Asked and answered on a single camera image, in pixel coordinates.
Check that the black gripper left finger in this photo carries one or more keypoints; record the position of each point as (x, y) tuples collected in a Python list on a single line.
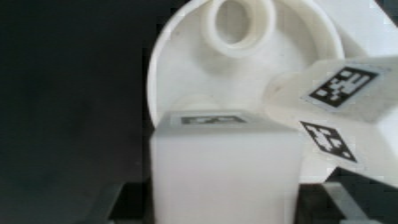
[(119, 205)]

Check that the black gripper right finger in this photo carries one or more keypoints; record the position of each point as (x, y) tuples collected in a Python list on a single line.
[(327, 206)]

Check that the white stool leg with tag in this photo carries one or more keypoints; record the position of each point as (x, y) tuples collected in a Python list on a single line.
[(335, 102)]

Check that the white round stool seat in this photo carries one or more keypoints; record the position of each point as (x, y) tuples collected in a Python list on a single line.
[(191, 71)]

